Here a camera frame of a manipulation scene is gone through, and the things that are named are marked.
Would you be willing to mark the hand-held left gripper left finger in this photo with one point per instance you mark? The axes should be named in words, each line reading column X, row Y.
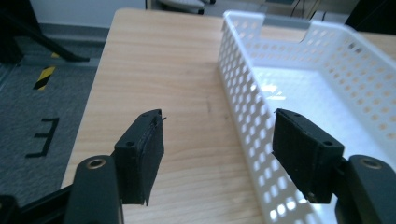
column 138, row 155

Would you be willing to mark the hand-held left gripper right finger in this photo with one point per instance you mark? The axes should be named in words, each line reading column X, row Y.
column 311, row 155

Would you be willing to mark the white perforated plastic basket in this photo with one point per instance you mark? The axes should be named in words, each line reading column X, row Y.
column 311, row 93

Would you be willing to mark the black floor tape mark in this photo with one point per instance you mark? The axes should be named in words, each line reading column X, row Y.
column 45, row 137

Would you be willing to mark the yellow black striped floor tape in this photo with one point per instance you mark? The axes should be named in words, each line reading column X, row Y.
column 45, row 77

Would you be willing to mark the black metal stand leg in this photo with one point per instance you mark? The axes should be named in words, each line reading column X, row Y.
column 40, row 37

